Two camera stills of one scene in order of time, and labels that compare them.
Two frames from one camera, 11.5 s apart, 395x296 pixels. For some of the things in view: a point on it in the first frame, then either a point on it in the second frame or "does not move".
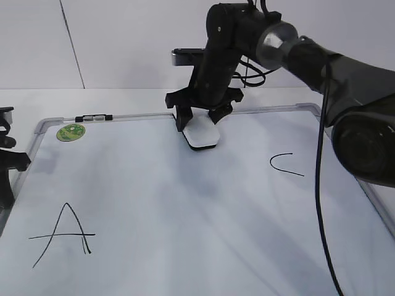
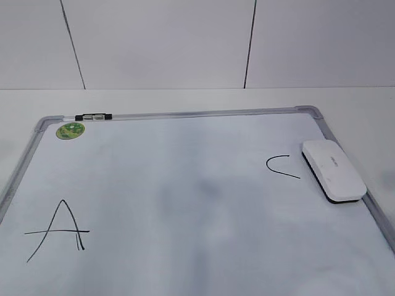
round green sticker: x=70 y=132 does not move
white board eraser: x=202 y=133 → x=334 y=172
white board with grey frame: x=120 y=205 does not move
